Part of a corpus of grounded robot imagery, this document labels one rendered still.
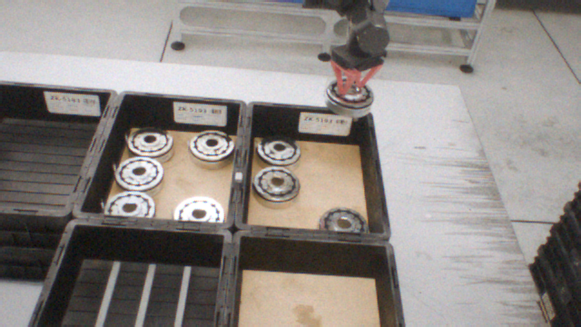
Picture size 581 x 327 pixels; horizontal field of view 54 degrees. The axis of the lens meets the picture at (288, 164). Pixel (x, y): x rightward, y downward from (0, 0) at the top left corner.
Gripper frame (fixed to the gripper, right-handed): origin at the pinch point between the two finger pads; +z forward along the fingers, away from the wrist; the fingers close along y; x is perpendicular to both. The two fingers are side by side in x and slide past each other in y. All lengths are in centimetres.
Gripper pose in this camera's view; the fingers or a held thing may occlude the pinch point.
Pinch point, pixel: (350, 87)
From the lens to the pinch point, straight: 123.2
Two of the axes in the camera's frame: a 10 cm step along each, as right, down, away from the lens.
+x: -6.1, -5.9, 5.3
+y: 7.8, -3.5, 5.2
